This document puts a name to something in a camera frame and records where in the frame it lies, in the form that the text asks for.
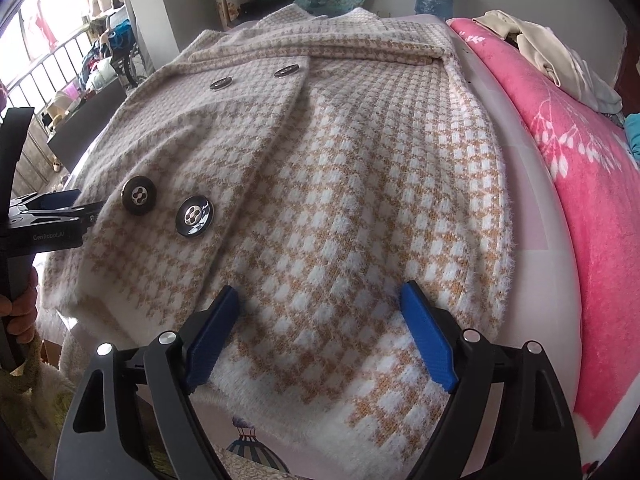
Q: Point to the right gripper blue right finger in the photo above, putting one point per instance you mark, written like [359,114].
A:
[434,331]

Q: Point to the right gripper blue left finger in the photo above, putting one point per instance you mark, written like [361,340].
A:
[205,334]

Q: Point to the beige houndstooth knit coat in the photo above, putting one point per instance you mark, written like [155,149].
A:
[315,165]

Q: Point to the beige clothes pile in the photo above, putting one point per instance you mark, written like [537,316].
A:
[561,64]

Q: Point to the person's left hand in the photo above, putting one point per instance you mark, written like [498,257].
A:
[22,311]

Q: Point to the dark grey cabinet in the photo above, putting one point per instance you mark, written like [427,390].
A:
[73,135]

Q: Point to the pale pink printed bedsheet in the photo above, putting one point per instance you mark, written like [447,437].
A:
[544,302]

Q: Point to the bicycle with blue bag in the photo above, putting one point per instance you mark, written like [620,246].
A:
[123,51]

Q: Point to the pink floral blanket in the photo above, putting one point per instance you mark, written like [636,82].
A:
[597,181]

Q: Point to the teal cloth on bed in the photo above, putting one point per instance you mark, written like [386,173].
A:
[632,133]

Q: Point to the black garment on chair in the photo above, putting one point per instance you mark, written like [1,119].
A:
[255,10]

